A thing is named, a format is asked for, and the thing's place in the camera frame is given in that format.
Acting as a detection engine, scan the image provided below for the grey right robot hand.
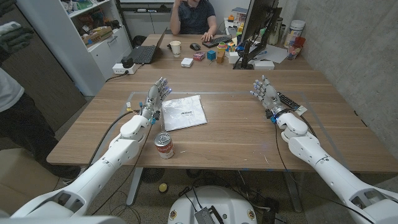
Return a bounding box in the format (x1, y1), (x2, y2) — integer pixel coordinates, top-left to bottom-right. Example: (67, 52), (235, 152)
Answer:
(249, 75), (292, 118)

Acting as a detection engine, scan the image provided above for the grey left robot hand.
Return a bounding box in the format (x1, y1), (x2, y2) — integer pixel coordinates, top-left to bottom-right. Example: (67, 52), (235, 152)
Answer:
(140, 77), (173, 123)

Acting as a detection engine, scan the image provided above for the red and white soup can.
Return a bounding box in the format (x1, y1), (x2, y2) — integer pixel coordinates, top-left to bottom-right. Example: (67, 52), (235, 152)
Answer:
(154, 132), (175, 160)

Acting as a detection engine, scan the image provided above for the clear plastic bag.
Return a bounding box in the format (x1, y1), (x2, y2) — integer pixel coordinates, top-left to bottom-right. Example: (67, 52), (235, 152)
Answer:
(160, 95), (208, 132)

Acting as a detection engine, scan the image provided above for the black remote control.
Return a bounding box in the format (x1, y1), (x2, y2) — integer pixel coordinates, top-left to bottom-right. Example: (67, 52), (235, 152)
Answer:
(276, 91), (302, 111)

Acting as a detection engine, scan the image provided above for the flat white box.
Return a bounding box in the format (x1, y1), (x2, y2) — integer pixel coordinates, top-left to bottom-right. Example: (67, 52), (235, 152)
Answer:
(253, 60), (275, 70)

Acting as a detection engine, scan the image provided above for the white paper sheet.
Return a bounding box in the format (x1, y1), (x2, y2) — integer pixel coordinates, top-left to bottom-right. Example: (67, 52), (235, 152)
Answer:
(248, 43), (289, 65)

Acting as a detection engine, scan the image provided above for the white power strip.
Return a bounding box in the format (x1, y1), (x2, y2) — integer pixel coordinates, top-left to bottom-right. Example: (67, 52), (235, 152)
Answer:
(112, 63), (137, 75)

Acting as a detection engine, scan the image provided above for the black laptop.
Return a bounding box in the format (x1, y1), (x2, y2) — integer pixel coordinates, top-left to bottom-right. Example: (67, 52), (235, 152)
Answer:
(127, 27), (169, 65)

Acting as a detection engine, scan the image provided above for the black monitor stand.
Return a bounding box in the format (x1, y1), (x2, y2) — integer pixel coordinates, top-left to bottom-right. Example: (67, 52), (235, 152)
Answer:
(233, 7), (282, 70)

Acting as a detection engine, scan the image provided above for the white paper cup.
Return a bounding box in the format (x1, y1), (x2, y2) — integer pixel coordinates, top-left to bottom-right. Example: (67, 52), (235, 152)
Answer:
(169, 40), (182, 58)

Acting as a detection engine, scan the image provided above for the white canister with label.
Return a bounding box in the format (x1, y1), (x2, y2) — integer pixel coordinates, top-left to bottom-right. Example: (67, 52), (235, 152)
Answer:
(283, 19), (306, 49)

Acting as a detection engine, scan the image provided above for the black round floor fan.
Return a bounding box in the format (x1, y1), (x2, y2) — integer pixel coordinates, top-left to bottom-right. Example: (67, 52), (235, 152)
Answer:
(141, 167), (165, 184)

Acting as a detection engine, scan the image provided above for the black keyboard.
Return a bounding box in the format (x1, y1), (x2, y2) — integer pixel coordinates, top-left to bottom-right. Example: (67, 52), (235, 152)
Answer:
(201, 35), (233, 49)

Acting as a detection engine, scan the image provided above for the black computer monitor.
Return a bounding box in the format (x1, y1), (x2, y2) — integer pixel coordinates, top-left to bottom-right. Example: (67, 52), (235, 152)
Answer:
(241, 0), (280, 44)

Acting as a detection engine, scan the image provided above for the cardboard box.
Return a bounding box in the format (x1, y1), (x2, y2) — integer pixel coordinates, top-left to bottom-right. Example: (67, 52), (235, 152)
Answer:
(81, 26), (114, 46)

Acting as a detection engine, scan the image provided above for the grey table leg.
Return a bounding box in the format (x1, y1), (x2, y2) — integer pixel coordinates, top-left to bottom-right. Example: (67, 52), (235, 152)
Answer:
(282, 170), (304, 213)
(126, 167), (144, 206)

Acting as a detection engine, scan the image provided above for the seated person in dark shirt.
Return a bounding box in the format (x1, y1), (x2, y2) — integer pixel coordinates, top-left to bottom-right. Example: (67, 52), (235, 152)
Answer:
(169, 0), (218, 43)

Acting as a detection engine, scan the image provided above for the white shelf cabinet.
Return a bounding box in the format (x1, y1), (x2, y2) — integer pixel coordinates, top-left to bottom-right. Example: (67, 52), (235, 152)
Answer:
(15, 0), (133, 96)

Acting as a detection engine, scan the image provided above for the white robot torso base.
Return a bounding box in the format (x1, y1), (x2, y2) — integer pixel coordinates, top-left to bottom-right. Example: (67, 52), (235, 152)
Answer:
(167, 185), (258, 224)

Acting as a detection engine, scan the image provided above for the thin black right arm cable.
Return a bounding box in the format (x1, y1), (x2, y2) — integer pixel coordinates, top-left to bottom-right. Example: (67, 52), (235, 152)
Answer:
(273, 123), (376, 224)

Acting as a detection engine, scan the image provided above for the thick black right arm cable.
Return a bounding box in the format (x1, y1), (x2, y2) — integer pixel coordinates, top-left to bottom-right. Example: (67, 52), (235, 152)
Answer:
(292, 107), (317, 138)

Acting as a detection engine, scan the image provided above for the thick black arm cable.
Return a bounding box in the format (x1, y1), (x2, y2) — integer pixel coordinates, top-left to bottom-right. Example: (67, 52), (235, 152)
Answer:
(84, 109), (144, 171)
(292, 107), (317, 138)

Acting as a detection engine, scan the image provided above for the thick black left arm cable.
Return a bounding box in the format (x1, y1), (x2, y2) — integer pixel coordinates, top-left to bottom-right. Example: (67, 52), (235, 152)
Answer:
(84, 109), (144, 171)

